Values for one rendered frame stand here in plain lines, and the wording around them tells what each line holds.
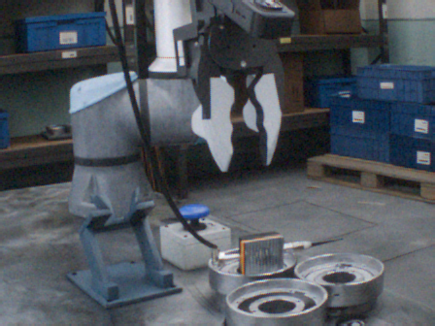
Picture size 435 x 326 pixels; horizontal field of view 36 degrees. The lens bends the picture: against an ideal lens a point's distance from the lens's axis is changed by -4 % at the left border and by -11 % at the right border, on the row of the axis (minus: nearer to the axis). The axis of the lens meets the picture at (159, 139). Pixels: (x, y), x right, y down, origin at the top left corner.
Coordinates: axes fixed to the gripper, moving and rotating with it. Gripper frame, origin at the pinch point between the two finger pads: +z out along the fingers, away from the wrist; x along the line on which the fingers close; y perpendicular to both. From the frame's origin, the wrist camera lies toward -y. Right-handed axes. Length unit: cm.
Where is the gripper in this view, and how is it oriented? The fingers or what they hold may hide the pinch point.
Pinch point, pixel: (249, 155)
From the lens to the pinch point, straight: 71.0
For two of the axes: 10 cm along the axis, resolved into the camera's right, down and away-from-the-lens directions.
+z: 1.0, 9.9, 0.3
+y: -4.0, 0.1, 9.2
